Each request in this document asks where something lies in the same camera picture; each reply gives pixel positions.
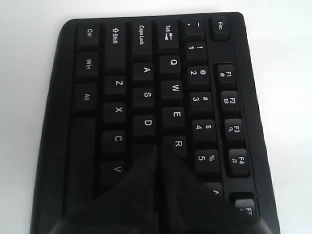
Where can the black acer keyboard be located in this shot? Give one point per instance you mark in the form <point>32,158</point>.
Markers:
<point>120,85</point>

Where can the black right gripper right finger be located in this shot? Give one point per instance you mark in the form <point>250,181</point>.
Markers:
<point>190,207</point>

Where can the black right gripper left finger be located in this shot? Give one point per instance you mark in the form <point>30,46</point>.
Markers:
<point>127,208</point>

